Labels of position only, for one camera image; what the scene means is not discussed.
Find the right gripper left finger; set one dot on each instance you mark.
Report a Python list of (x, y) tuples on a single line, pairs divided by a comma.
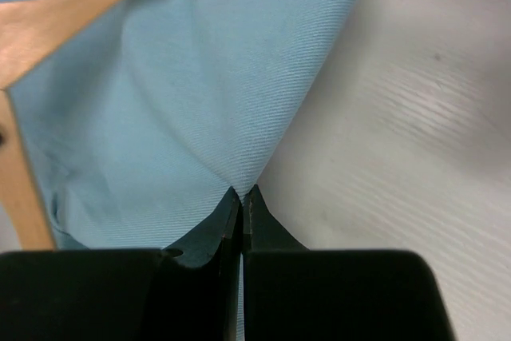
[(186, 291)]

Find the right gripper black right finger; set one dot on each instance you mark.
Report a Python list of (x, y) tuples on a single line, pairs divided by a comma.
[(295, 293)]

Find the light blue trousers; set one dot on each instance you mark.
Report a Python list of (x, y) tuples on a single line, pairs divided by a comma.
[(137, 127)]

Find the wooden clothes hanger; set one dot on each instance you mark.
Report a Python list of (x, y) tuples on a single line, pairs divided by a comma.
[(32, 30)]

